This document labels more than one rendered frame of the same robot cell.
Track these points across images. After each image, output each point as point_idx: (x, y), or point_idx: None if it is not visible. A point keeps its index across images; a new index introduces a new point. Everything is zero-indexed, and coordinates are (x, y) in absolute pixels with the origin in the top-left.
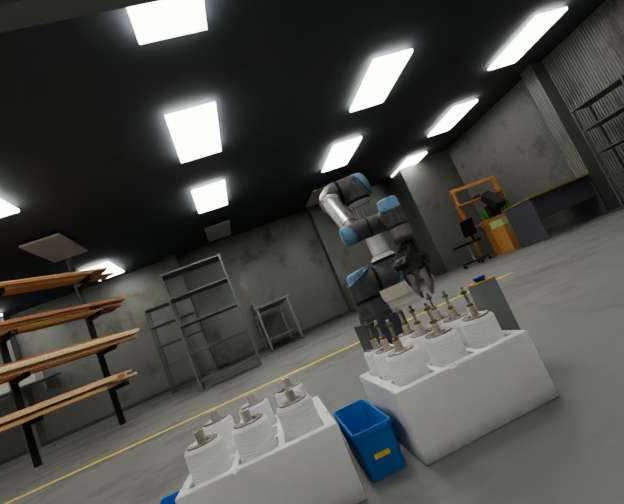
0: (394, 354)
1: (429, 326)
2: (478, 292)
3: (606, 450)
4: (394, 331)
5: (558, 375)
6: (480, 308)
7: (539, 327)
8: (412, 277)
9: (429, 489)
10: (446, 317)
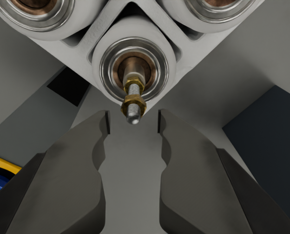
0: None
1: (154, 31)
2: (7, 137)
3: None
4: None
5: (12, 32)
6: (54, 125)
7: (106, 202)
8: (183, 195)
9: None
10: (101, 58)
